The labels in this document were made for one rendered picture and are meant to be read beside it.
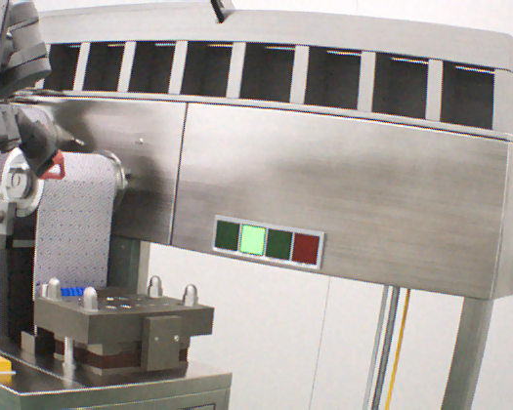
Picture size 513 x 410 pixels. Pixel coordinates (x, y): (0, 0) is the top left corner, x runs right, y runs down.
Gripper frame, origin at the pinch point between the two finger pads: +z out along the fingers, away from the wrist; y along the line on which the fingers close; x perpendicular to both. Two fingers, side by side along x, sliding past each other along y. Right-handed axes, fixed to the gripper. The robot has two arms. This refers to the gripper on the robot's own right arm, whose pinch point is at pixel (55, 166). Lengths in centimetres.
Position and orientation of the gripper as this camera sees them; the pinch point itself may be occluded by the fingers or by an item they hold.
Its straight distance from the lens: 206.7
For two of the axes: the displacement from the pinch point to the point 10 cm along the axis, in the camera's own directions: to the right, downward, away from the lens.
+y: 5.4, 6.4, -5.5
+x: 7.7, -6.4, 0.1
